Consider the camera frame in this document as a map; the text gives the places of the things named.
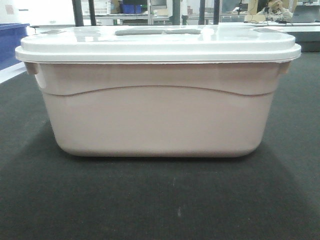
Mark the blue crate at left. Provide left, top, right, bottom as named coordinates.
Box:
left=0, top=23, right=30, bottom=70

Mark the white lidded storage bin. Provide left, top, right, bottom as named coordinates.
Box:
left=15, top=23, right=301, bottom=158

